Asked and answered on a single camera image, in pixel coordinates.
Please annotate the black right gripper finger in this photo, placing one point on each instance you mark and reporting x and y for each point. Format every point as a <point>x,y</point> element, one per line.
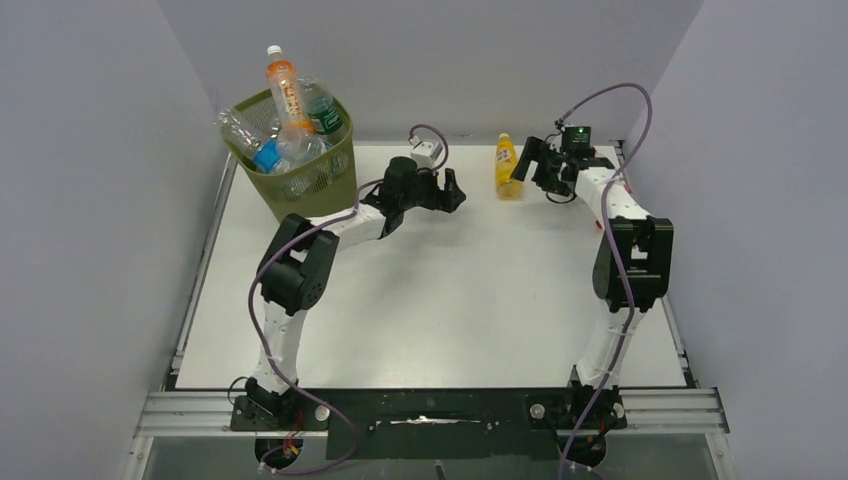
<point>527,157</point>
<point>535,145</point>

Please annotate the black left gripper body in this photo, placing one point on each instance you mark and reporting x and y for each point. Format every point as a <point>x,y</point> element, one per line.
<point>425,192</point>

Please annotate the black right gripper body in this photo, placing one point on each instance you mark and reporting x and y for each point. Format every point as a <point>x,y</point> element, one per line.
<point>546,171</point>

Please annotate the yellow juice bottle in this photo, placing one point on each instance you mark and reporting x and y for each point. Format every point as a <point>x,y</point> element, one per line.
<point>506,160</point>

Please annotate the dark green label bottle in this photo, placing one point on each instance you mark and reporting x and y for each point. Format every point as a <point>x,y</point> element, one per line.
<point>322,110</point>

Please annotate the large clear plastic bottle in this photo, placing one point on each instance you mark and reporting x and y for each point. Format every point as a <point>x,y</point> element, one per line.
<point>297,147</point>

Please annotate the orange label tea bottle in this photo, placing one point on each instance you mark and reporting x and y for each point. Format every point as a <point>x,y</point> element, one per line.
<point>282,78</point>

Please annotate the blue label water bottle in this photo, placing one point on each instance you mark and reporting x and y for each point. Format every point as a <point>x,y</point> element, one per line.
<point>253,144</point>

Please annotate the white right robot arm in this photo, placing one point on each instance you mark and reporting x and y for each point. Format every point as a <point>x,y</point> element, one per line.
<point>632,266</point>

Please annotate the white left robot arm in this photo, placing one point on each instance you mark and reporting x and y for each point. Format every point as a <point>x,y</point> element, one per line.
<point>294,272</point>

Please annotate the green plastic mesh bin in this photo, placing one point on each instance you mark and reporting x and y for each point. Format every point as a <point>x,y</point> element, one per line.
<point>320,187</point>

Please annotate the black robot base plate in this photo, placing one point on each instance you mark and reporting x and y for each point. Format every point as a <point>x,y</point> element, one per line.
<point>436,424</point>

